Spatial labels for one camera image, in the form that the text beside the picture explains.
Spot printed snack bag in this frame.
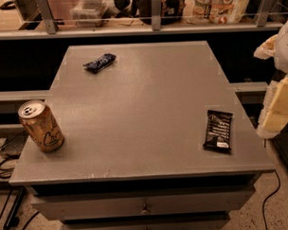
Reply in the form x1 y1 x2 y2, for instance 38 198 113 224
186 0 249 25

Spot black bag on shelf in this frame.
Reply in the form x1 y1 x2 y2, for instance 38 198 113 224
133 0 186 25

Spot black snack bar wrapper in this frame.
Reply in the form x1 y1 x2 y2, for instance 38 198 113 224
203 110 233 153

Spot grey drawer cabinet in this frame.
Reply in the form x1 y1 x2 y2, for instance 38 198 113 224
10 41 275 230

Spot grey metal shelf rail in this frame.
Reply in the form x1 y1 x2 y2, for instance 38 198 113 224
0 0 288 40

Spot clear plastic container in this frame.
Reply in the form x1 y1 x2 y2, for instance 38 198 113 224
69 0 107 27

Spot black cable on right floor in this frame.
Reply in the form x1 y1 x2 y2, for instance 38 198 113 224
260 169 283 230

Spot gold LaCroix soda can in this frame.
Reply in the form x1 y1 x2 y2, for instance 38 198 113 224
18 99 64 152

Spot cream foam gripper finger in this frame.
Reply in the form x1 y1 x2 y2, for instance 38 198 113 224
254 35 278 60
257 75 288 139

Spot dark power adapter box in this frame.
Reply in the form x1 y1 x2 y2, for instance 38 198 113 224
0 133 28 158

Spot blue rxbar blueberry wrapper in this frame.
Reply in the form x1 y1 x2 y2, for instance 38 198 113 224
82 53 117 73

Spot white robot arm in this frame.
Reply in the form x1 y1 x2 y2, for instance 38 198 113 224
254 21 288 139

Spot black cables on left floor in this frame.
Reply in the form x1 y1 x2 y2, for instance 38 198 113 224
0 131 40 230

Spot metal drawer knob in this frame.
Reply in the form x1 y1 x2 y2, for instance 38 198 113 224
141 206 151 216

